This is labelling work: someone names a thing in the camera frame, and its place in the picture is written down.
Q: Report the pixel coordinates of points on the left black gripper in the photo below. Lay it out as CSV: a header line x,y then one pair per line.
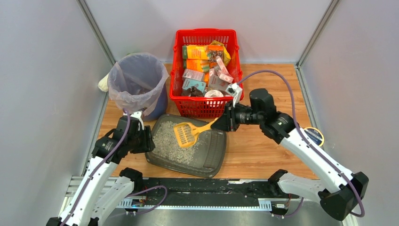
x,y
148,139

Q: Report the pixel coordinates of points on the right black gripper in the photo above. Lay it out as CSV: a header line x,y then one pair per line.
x,y
230,117

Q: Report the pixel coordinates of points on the yellow litter scoop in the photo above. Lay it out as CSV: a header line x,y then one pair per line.
x,y
187,133

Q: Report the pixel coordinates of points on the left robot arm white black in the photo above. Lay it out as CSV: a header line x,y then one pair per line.
x,y
89,207

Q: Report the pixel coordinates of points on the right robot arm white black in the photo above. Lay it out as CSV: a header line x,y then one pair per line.
x,y
338,190

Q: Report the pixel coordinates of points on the teal sponge box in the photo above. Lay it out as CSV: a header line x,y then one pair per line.
x,y
189,83

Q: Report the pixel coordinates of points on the grey pink box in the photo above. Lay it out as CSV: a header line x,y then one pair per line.
x,y
193,75

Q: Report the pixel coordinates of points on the orange box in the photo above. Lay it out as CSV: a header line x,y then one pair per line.
x,y
198,52
197,65

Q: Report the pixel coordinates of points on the orange box top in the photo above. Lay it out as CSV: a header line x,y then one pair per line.
x,y
198,52

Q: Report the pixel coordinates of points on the red plastic basket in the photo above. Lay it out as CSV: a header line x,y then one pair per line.
x,y
202,107

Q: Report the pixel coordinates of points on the white tape roll in basket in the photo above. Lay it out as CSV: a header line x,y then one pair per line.
x,y
213,93

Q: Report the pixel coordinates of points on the dark brown cloth in basket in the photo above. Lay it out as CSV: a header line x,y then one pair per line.
x,y
192,92

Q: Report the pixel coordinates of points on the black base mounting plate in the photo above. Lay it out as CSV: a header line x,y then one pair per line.
x,y
210,194

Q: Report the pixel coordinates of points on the purple trash bin with bag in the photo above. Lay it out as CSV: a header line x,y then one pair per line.
x,y
137,83

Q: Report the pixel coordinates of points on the yellow snack bag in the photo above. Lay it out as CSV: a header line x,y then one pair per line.
x,y
226,54

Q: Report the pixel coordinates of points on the yellow tape roll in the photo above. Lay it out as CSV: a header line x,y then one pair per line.
x,y
315,135

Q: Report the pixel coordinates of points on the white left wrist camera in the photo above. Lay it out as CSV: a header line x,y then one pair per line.
x,y
138,116

